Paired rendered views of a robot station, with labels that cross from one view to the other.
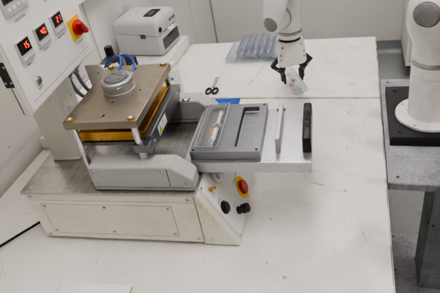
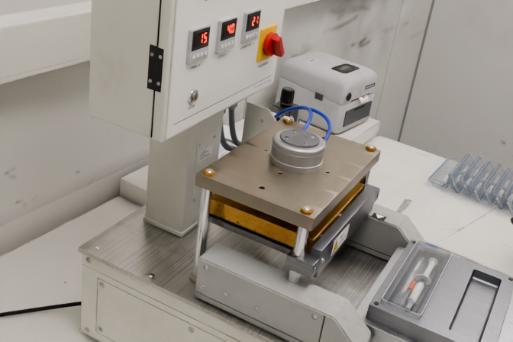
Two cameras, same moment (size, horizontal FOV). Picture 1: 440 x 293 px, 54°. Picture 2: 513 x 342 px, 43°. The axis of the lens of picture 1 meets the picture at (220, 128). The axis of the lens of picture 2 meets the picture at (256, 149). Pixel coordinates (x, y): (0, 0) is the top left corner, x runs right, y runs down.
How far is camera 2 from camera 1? 0.18 m
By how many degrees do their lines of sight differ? 12
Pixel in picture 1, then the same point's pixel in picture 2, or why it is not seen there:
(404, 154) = not seen: outside the picture
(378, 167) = not seen: outside the picture
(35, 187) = (104, 250)
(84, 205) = (162, 312)
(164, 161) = (326, 302)
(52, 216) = (104, 306)
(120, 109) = (291, 189)
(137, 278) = not seen: outside the picture
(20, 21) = (211, 1)
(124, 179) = (247, 301)
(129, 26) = (305, 74)
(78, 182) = (169, 271)
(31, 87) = (179, 101)
